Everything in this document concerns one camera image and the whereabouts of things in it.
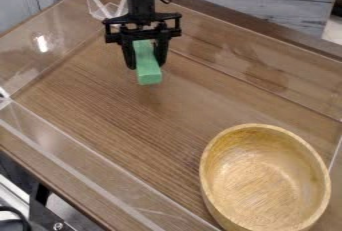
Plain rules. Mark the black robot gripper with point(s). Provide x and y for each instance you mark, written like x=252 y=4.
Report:
x=143 y=23

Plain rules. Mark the green rectangular block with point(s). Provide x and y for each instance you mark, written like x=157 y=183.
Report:
x=147 y=68

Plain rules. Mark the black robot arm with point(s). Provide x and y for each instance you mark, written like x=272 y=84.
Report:
x=139 y=25

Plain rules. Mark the brown wooden bowl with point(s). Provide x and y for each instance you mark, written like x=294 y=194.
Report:
x=263 y=179

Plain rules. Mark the black table leg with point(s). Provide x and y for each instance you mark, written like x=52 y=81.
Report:
x=40 y=194

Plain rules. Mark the black metal base with screw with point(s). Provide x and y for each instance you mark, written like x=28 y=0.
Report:
x=44 y=220

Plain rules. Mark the clear acrylic corner bracket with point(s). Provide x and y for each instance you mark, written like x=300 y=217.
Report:
x=105 y=10

